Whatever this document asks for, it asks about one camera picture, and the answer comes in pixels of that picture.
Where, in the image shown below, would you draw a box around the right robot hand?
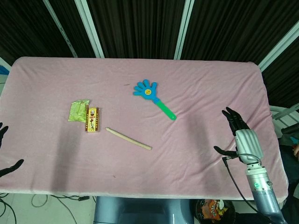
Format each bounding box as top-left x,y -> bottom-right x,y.
214,107 -> 264,164

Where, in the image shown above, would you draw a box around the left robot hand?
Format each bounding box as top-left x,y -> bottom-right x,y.
0,122 -> 25,177

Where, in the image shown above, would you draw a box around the blue hand clapper toy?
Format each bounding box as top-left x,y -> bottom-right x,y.
133,79 -> 178,121

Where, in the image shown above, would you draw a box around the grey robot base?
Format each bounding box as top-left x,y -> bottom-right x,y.
93,196 -> 195,224

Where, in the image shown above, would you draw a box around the white metal rack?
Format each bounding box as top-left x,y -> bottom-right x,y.
270,104 -> 299,128

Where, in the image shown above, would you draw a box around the orange snack bag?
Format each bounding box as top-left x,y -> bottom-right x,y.
195,198 -> 235,222

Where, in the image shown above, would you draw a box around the green snack packet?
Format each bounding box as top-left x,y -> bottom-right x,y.
67,99 -> 91,123

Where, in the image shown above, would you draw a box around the yellow red card box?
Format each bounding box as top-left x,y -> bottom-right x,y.
84,106 -> 101,134

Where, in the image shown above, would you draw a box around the pink table cloth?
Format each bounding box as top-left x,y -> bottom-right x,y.
0,56 -> 289,201

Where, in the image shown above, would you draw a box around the beige wooden stick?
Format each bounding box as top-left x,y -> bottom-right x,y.
105,127 -> 153,151

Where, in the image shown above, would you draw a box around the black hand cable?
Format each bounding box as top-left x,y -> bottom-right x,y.
222,153 -> 263,215

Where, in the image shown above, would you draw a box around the black floor cables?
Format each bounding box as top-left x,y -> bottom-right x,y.
0,193 -> 96,224

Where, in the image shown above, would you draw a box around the white partition frame post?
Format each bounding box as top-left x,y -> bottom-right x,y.
74,0 -> 105,58
173,0 -> 195,60
258,23 -> 299,72
43,0 -> 78,58

